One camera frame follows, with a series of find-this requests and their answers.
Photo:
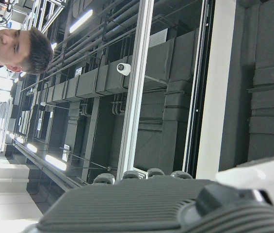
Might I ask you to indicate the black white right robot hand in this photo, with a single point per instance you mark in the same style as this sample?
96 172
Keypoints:
127 206

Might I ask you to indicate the ceiling tube light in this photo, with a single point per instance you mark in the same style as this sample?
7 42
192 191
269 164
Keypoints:
32 148
55 162
81 21

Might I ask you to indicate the person in grey shirt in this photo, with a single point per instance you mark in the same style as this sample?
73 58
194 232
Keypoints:
5 46

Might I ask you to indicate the aluminium profile post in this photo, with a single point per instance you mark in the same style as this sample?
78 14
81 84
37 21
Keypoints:
136 85

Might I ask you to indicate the grey ventilation duct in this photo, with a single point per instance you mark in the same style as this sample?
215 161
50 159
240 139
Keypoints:
88 82

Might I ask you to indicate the white dome security camera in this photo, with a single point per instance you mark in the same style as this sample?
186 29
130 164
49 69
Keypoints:
123 68

